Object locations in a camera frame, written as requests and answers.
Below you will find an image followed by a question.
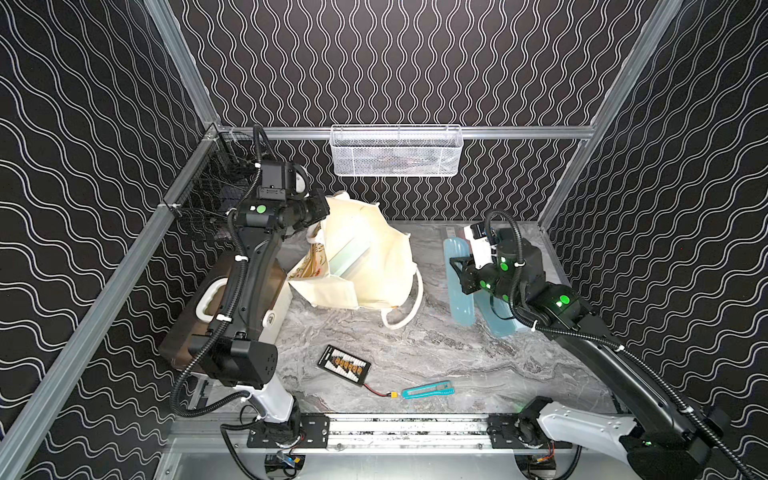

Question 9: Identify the cream canvas tote bag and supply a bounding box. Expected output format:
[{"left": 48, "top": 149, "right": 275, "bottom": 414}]
[{"left": 287, "top": 192, "right": 424, "bottom": 330}]

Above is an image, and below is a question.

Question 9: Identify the translucent grey pencil case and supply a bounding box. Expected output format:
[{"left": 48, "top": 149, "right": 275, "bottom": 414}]
[{"left": 441, "top": 225, "right": 465, "bottom": 238}]

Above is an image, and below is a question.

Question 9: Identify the teal pencil case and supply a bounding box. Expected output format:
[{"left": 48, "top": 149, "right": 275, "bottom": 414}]
[{"left": 474, "top": 291, "right": 523, "bottom": 338}]

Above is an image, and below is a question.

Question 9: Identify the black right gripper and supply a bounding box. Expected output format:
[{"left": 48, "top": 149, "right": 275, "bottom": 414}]
[{"left": 450, "top": 251, "right": 525, "bottom": 314}]

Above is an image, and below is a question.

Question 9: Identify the black battery pack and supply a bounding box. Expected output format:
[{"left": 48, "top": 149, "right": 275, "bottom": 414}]
[{"left": 317, "top": 345, "right": 371, "bottom": 386}]

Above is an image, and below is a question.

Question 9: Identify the brown storage box white handle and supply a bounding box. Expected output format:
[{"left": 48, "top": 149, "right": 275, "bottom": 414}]
[{"left": 159, "top": 252, "right": 292, "bottom": 371}]

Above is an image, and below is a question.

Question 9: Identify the light green case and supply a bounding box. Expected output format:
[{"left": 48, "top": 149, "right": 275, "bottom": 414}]
[{"left": 329, "top": 239, "right": 370, "bottom": 277}]

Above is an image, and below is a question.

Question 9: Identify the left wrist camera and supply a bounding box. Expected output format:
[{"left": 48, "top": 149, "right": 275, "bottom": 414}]
[{"left": 256, "top": 160, "right": 309, "bottom": 201}]

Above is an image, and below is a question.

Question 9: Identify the black wire basket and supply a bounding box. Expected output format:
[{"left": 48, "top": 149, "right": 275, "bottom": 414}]
[{"left": 172, "top": 135, "right": 259, "bottom": 245}]

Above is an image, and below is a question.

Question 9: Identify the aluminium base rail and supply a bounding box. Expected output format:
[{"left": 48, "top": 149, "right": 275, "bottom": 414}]
[{"left": 167, "top": 411, "right": 652, "bottom": 455}]

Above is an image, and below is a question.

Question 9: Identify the translucent green pencil case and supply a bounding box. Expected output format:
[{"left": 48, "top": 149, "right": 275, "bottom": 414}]
[{"left": 443, "top": 237, "right": 475, "bottom": 327}]

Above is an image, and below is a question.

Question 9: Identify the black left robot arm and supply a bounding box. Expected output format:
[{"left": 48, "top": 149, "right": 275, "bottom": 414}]
[{"left": 170, "top": 192, "right": 330, "bottom": 424}]

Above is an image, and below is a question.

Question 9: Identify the teal utility knife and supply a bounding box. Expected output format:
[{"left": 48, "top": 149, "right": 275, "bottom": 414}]
[{"left": 400, "top": 381, "right": 455, "bottom": 400}]

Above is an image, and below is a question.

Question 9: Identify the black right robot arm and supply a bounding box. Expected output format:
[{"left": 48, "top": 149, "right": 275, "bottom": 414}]
[{"left": 448, "top": 256, "right": 756, "bottom": 479}]

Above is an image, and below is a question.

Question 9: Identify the white wire mesh basket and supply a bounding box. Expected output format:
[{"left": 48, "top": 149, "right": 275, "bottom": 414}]
[{"left": 329, "top": 124, "right": 464, "bottom": 177}]

